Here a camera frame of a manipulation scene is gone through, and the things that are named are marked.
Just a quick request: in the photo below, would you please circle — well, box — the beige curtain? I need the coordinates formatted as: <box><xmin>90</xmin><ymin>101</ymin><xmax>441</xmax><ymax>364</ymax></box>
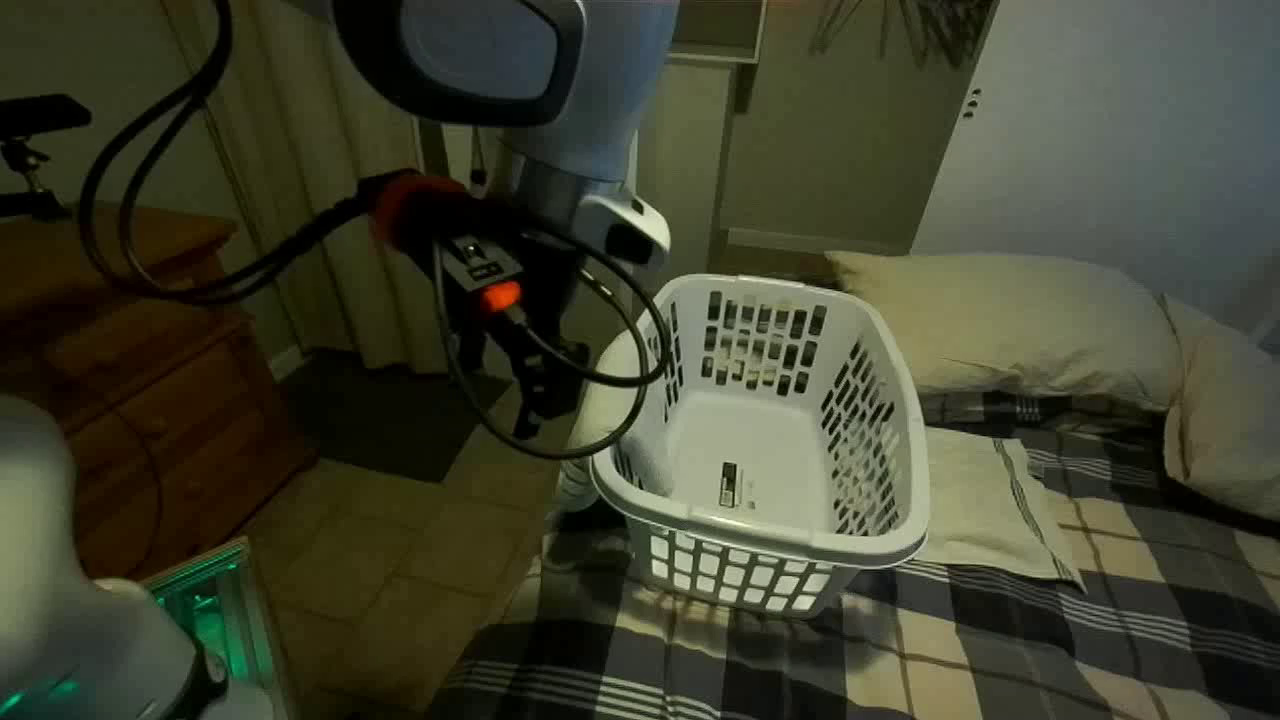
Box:
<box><xmin>157</xmin><ymin>0</ymin><xmax>471</xmax><ymax>374</ymax></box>

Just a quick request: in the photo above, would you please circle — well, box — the thin black cable loop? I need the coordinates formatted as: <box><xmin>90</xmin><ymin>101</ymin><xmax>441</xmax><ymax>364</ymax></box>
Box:
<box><xmin>433</xmin><ymin>223</ymin><xmax>676</xmax><ymax>464</ymax></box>

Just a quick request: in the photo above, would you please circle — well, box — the dark leafy plant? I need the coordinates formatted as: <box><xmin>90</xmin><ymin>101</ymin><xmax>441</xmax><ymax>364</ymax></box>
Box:
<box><xmin>804</xmin><ymin>0</ymin><xmax>1002</xmax><ymax>70</ymax></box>

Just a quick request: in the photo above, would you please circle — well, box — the small beige pillow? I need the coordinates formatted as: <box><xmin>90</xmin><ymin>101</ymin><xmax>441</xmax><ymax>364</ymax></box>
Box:
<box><xmin>1161</xmin><ymin>291</ymin><xmax>1280</xmax><ymax>523</ymax></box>

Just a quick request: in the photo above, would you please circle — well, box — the black cable with red wrap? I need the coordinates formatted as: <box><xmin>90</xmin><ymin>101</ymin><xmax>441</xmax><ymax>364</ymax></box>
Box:
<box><xmin>77</xmin><ymin>0</ymin><xmax>452</xmax><ymax>313</ymax></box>

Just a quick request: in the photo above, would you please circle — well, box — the large beige pillow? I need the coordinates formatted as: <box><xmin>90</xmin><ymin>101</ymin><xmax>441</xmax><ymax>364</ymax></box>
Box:
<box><xmin>822</xmin><ymin>246</ymin><xmax>1188</xmax><ymax>414</ymax></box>

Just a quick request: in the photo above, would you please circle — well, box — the white plastic laundry basket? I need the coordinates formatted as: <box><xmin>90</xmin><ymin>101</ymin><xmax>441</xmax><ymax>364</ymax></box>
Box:
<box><xmin>582</xmin><ymin>270</ymin><xmax>930</xmax><ymax>620</ymax></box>

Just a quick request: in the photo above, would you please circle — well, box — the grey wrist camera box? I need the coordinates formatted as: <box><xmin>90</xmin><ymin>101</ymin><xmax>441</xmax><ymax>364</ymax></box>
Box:
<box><xmin>448</xmin><ymin>232</ymin><xmax>529</xmax><ymax>320</ymax></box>

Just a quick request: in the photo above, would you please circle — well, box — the dark floor rug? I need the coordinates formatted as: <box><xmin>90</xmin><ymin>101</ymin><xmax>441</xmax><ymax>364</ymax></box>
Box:
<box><xmin>275</xmin><ymin>349</ymin><xmax>517</xmax><ymax>486</ymax></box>

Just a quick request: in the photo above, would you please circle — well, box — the folded beige cloth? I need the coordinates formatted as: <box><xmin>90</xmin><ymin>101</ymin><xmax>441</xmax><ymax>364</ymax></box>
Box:
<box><xmin>917</xmin><ymin>425</ymin><xmax>1088</xmax><ymax>592</ymax></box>

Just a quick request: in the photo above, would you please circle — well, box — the plaid bedspread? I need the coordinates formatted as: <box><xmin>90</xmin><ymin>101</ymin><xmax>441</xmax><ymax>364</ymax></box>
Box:
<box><xmin>422</xmin><ymin>385</ymin><xmax>1280</xmax><ymax>720</ymax></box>

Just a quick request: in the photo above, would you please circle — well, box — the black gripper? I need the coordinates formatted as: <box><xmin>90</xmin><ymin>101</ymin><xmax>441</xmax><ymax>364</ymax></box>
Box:
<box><xmin>452</xmin><ymin>223</ymin><xmax>582</xmax><ymax>444</ymax></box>

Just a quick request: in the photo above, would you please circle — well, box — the wooden dresser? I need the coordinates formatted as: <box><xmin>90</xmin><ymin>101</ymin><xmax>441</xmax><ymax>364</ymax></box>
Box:
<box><xmin>0</xmin><ymin>204</ymin><xmax>324</xmax><ymax>584</ymax></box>

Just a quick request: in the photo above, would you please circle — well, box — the black stand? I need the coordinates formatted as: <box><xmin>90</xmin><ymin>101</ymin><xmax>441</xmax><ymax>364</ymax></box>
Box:
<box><xmin>0</xmin><ymin>91</ymin><xmax>95</xmax><ymax>223</ymax></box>

